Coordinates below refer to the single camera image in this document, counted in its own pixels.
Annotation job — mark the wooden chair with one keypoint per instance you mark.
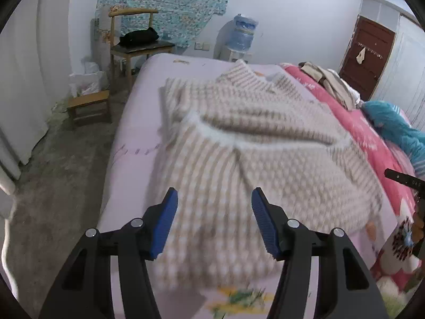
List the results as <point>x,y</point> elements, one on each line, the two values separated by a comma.
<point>132,51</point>

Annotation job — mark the small wooden stool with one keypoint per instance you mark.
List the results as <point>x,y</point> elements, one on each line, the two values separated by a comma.
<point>89,99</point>

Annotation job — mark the teal floral hanging cloth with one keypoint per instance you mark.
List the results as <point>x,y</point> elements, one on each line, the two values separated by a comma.
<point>172,0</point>

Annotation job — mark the pink floral blanket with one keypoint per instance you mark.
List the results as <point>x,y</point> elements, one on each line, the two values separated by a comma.
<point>365,139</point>

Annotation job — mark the teal blanket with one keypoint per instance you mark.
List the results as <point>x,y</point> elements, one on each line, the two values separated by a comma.
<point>395,123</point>

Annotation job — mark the pile of beige clothes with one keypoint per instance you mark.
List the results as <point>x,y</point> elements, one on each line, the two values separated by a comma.
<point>328,79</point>

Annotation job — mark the black bag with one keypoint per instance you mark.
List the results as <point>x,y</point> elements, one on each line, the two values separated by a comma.
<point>139,36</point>

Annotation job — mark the wall socket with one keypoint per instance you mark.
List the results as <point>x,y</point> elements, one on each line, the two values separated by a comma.
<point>202,46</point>

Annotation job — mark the small cloth on door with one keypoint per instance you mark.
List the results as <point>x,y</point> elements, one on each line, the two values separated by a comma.
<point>361,55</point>

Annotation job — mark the white water dispenser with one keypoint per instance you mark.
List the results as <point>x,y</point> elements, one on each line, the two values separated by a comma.
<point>225,53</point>

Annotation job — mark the brown door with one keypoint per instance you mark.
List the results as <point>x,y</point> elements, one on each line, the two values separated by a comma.
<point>368,59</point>

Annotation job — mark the beige checked sweater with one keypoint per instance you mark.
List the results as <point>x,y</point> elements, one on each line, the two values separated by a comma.
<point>265,159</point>

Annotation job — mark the white plastic bag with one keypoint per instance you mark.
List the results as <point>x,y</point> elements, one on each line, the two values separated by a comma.
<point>88,81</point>

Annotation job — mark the white curtain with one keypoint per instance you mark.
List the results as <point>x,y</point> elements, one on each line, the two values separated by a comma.
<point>26,89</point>

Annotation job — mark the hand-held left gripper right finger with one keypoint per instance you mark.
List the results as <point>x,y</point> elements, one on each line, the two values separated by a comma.
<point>264,224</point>

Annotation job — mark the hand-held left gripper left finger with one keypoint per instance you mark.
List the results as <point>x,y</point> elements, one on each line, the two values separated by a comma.
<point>166,222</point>

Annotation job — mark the blue water bottle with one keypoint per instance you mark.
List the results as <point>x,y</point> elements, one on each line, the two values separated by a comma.
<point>244,35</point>

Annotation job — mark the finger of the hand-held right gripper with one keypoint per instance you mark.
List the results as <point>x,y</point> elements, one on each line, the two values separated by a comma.
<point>406,179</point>

